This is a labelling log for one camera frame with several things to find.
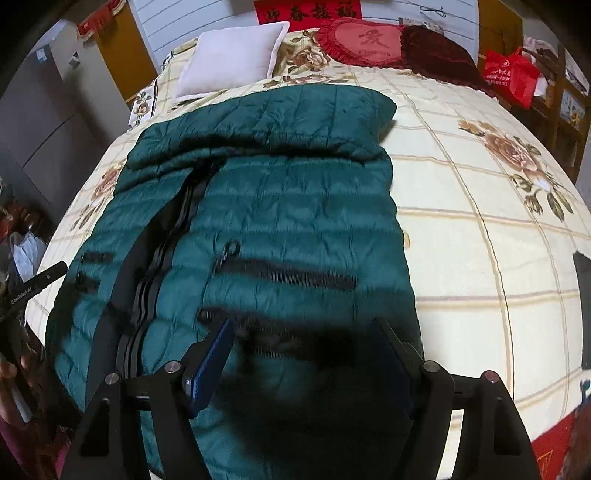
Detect red wall banner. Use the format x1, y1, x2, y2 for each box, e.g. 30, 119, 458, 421
254, 0, 361, 26

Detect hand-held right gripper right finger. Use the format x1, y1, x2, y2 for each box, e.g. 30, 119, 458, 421
369, 316, 541, 480

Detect person's left hand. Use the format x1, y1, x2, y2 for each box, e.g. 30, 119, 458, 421
0, 360, 35, 429

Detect grey wardrobe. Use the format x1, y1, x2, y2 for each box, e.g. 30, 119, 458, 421
0, 21, 131, 204

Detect red heart-shaped cushion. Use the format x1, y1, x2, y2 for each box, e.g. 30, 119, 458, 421
315, 17, 408, 70

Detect white square pillow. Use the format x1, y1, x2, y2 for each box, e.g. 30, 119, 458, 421
174, 21, 291, 102

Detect orange wooden door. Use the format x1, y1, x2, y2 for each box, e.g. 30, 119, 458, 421
99, 7, 158, 103

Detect floral plaid bed sheet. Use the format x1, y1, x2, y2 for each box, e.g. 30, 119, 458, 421
23, 28, 591, 457

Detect wooden chair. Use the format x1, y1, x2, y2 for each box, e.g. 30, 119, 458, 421
522, 44, 591, 181

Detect white plastic bag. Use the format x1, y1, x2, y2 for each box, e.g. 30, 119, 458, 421
11, 231, 47, 283

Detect red shopping bag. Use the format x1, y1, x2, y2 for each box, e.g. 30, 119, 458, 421
482, 48, 541, 109

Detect red printed cloth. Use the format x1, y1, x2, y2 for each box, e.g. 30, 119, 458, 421
531, 410, 579, 480

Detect green quilted puffer jacket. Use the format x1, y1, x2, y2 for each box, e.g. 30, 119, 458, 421
45, 84, 426, 480

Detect dark red velvet cushion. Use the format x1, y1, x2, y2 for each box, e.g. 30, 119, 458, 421
401, 25, 497, 97

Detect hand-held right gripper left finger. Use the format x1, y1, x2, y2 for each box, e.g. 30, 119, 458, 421
60, 310, 236, 480

